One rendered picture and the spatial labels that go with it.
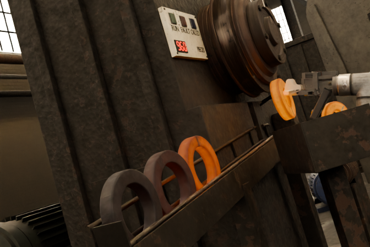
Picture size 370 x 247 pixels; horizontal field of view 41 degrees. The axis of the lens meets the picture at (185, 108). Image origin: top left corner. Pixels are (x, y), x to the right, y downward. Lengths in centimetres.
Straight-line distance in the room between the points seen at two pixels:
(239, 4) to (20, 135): 782
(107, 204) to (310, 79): 99
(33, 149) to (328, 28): 636
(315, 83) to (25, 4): 114
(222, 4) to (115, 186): 111
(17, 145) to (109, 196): 842
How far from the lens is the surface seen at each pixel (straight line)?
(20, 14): 214
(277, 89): 177
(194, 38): 189
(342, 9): 480
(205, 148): 142
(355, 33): 474
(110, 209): 101
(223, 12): 193
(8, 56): 888
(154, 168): 117
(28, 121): 975
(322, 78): 179
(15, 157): 931
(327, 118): 138
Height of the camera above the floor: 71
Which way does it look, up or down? 6 degrees up
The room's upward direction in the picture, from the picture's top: 16 degrees counter-clockwise
